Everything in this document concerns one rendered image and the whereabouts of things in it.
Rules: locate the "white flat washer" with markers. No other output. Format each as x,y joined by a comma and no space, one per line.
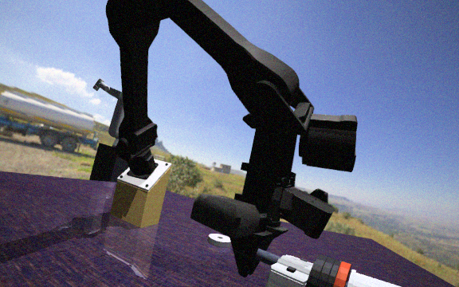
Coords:
219,240

